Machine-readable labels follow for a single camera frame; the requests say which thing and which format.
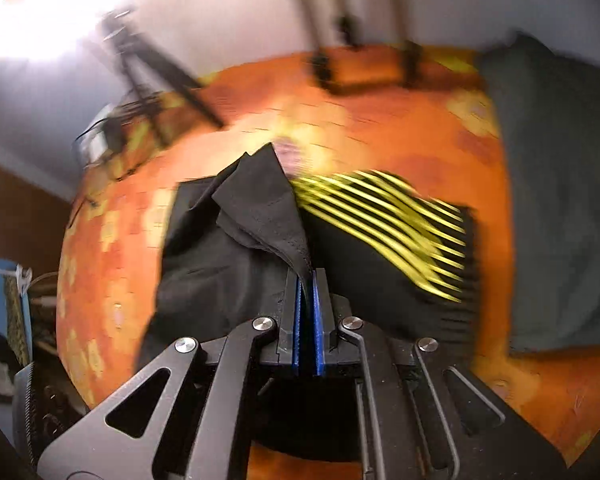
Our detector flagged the black sport pants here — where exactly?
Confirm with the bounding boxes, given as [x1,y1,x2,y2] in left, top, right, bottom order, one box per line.
[137,146,480,364]

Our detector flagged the orange floral bed sheet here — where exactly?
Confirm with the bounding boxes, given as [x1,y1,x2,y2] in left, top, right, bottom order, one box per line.
[57,47,600,462]

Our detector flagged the white power strip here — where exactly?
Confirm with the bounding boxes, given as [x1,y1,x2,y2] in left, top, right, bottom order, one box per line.
[72,104,125,168]

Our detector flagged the folded dark grey garment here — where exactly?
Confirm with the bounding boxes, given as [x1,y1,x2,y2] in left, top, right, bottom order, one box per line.
[478,32,600,353]

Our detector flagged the small black tripod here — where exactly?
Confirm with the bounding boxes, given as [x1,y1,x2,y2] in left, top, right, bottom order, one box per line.
[100,8,225,146]

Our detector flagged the tall light stand legs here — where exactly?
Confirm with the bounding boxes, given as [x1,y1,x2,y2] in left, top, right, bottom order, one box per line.
[298,0,422,93]

